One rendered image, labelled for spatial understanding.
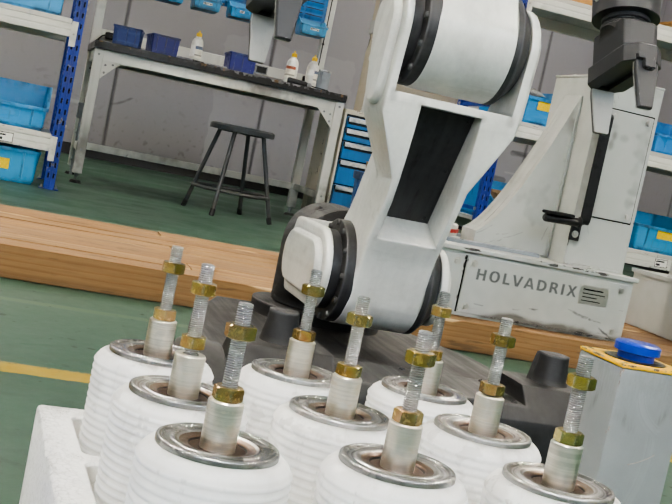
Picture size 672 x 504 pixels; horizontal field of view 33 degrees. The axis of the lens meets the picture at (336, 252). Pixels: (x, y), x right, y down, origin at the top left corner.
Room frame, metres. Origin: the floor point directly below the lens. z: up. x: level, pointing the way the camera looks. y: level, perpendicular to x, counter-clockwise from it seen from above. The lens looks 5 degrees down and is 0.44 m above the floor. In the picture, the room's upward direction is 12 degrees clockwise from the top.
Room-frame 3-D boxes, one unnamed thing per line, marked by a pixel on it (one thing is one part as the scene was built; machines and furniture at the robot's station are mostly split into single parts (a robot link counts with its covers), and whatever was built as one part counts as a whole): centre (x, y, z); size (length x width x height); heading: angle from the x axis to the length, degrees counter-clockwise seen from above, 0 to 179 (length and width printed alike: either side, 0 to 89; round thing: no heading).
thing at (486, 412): (0.85, -0.14, 0.26); 0.02 x 0.02 x 0.03
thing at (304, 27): (6.75, 0.42, 1.14); 0.21 x 0.17 x 0.10; 17
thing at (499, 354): (0.85, -0.14, 0.30); 0.01 x 0.01 x 0.08
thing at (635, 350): (0.97, -0.28, 0.32); 0.04 x 0.04 x 0.02
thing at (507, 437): (0.85, -0.14, 0.25); 0.08 x 0.08 x 0.01
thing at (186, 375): (0.77, 0.08, 0.26); 0.02 x 0.02 x 0.03
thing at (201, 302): (0.77, 0.08, 0.31); 0.01 x 0.01 x 0.08
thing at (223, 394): (0.66, 0.05, 0.29); 0.02 x 0.02 x 0.01; 78
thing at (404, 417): (0.69, -0.07, 0.29); 0.02 x 0.02 x 0.01; 60
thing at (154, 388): (0.77, 0.08, 0.25); 0.08 x 0.08 x 0.01
